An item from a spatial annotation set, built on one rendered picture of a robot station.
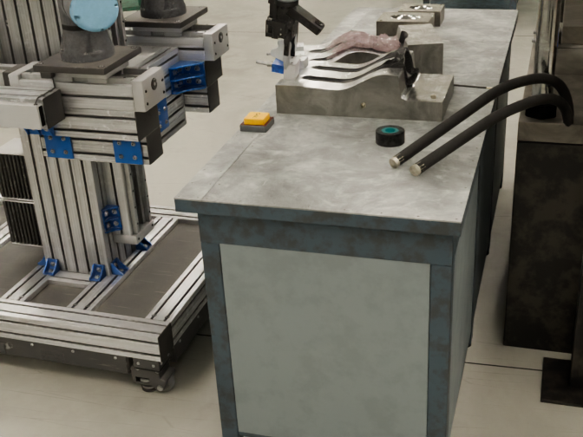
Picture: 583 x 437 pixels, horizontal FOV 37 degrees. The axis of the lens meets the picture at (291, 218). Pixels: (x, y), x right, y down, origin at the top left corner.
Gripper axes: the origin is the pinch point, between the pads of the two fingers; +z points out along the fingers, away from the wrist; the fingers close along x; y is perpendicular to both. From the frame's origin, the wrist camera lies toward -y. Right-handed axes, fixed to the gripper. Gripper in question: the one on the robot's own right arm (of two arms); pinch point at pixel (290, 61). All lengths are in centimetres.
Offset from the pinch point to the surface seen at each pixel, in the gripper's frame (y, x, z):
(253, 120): 3.5, 24.2, 7.9
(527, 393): -89, 35, 78
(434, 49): -39, -35, 4
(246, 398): -13, 77, 63
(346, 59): -12.0, -25.9, 8.8
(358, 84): -23.0, 7.6, -0.5
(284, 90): -0.7, 8.2, 5.5
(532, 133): -74, 2, 8
